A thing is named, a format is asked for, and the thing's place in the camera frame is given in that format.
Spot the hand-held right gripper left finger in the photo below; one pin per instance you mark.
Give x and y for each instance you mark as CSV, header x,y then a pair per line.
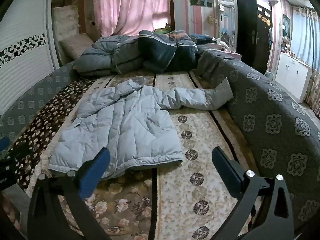
x,y
96,170

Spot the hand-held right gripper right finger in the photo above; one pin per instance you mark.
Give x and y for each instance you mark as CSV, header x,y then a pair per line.
x,y
225,170

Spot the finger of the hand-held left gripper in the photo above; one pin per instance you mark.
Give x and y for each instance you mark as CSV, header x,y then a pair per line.
x,y
3,143

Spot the light blue down jacket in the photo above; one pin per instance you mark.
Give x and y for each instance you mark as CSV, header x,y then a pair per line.
x,y
125,125

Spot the brown flowered blanket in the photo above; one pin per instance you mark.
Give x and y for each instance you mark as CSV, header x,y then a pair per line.
x,y
47,120

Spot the grey patterned bed cover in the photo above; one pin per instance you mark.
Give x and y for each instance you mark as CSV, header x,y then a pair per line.
x,y
35,92
270,120

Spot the white patterned wardrobe door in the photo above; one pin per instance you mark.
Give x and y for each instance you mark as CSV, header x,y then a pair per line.
x,y
22,62

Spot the white cabinet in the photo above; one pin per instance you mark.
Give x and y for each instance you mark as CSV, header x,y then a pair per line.
x,y
291,75

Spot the pink dresser table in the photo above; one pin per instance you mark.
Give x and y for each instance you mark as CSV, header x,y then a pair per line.
x,y
228,51

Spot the pale pink pillow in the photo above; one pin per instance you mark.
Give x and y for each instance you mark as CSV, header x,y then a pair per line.
x,y
75,45

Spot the dark striped quilt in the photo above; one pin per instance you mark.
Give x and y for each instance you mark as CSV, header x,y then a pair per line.
x,y
150,50

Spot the dark blue garment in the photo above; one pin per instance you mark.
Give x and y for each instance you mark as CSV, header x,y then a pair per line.
x,y
201,39

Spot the white quilted cushion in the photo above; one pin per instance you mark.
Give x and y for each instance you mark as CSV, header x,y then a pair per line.
x,y
65,21

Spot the green colourful cloth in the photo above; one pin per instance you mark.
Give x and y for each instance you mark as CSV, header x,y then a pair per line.
x,y
162,30

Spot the blue curtain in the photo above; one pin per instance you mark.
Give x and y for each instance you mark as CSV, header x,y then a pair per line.
x,y
303,35

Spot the pink curtain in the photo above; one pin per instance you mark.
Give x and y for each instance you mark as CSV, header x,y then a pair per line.
x,y
130,5

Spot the wall switch panel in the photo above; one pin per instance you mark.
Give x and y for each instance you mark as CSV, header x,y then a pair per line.
x,y
213,20

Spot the small wall picture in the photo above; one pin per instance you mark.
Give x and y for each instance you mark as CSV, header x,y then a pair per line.
x,y
286,25

